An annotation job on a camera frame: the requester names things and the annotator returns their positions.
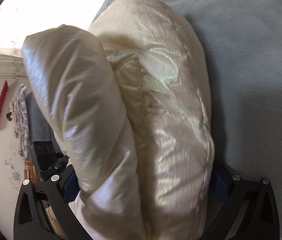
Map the white puffer jacket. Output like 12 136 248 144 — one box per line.
21 0 214 239

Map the floral folded blanket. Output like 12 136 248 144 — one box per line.
10 83 30 160

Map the blue-grey bed blanket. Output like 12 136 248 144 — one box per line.
101 0 282 239

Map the red wall hanging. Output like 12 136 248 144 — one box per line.
0 81 9 118

